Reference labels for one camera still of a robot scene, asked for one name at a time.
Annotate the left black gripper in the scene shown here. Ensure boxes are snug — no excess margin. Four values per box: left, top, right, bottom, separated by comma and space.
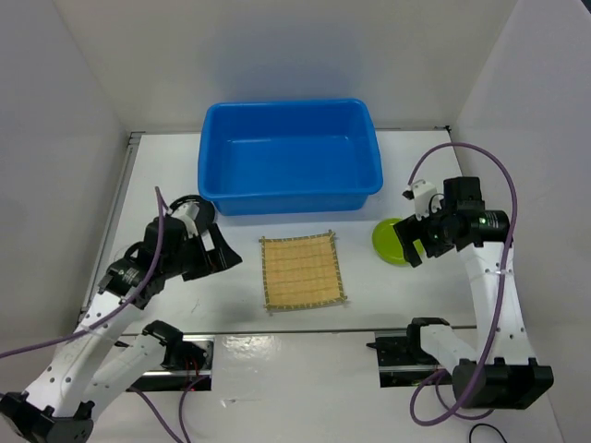
163, 222, 242, 281

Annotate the green round plate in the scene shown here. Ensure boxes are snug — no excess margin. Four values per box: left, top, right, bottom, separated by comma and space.
371, 218, 408, 266

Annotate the bamboo sushi mat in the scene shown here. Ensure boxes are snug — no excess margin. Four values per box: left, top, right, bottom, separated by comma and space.
259, 230, 347, 311

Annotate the black round plate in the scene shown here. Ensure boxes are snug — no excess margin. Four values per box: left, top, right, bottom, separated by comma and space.
169, 195, 216, 234

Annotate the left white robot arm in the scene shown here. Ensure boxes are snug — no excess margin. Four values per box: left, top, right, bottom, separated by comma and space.
1, 215, 242, 442

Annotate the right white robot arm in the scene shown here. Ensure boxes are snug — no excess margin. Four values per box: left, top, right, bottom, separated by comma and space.
393, 177, 554, 410

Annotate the blue plastic bin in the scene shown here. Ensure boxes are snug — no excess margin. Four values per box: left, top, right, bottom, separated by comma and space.
197, 99, 383, 216

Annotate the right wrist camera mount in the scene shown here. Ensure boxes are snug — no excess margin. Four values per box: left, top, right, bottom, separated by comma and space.
403, 179, 437, 221

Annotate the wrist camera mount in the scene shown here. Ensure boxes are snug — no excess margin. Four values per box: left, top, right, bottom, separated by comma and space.
403, 179, 437, 221
167, 202, 201, 235

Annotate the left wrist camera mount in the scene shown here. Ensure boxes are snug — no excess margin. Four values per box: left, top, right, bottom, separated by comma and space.
167, 202, 201, 235

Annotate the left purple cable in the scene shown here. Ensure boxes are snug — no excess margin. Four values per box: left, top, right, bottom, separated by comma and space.
0, 186, 190, 443

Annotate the purple cable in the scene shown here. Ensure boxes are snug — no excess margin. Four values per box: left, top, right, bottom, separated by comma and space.
0, 186, 190, 443
407, 141, 518, 426

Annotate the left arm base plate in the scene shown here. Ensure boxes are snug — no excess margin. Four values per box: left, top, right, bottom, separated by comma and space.
132, 335, 214, 392

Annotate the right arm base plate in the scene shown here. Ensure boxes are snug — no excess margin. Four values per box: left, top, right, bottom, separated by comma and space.
366, 329, 441, 388

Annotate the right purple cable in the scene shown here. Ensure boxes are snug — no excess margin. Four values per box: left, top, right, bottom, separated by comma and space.
407, 141, 518, 426

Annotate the black cable on floor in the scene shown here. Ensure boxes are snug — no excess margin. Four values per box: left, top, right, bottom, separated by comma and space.
468, 422, 509, 443

